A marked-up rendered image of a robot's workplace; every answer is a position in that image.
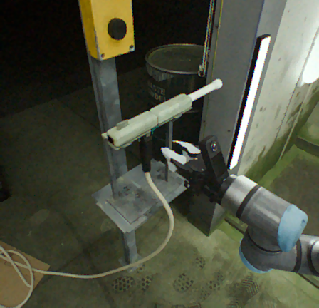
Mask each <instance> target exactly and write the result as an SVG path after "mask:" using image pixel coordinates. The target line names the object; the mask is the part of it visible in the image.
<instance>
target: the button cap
mask: <svg viewBox="0 0 319 308"><path fill-rule="evenodd" d="M126 33H127V26H126V22H125V21H124V20H123V19H119V18H116V17H115V18H113V19H111V20H110V22H109V24H108V34H109V36H110V37H111V38H112V39H115V40H122V39H123V38H124V37H125V35H126Z"/></svg>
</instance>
